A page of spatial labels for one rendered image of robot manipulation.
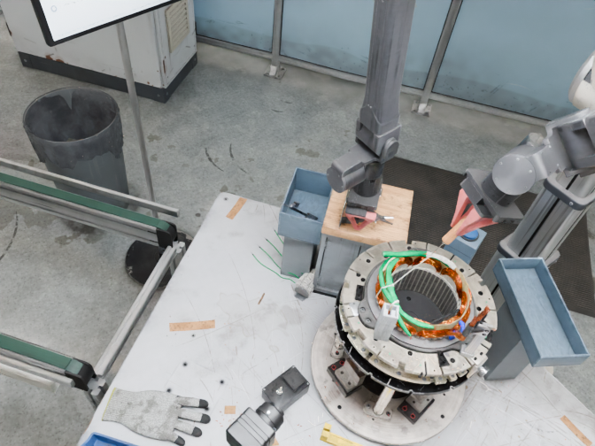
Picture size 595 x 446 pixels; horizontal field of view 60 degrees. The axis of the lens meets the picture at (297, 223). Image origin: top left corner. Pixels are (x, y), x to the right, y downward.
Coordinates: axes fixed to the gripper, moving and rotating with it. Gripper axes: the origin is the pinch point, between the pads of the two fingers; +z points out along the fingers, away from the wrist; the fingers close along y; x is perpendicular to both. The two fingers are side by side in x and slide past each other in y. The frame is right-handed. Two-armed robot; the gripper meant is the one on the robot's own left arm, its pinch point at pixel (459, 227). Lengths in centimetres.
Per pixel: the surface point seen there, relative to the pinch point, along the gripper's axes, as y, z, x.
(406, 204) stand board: -26.0, 23.3, 20.7
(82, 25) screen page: -89, 33, -49
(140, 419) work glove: 0, 71, -37
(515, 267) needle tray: -3.6, 18.2, 39.3
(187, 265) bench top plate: -40, 70, -19
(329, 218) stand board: -26.4, 30.5, 1.6
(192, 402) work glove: 0, 67, -26
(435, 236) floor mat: -76, 100, 128
